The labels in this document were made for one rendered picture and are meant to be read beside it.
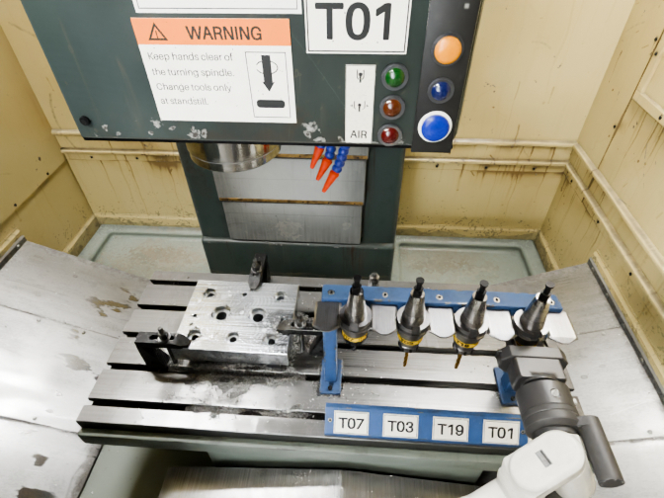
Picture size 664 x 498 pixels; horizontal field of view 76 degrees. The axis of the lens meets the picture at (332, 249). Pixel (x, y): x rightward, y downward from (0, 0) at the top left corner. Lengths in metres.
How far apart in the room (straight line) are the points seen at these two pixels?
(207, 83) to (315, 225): 0.97
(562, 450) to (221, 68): 0.68
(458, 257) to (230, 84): 1.57
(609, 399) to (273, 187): 1.10
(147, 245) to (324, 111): 1.70
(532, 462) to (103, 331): 1.36
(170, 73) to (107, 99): 0.09
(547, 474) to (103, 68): 0.77
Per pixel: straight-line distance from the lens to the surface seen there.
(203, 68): 0.49
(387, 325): 0.82
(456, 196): 1.84
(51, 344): 1.65
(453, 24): 0.46
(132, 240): 2.17
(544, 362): 0.87
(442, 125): 0.49
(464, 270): 1.88
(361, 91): 0.47
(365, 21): 0.45
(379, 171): 1.32
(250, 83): 0.49
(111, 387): 1.25
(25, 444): 1.52
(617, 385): 1.42
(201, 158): 0.71
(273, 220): 1.42
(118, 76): 0.54
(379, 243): 1.49
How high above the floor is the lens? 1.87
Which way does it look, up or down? 43 degrees down
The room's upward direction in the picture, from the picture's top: 1 degrees counter-clockwise
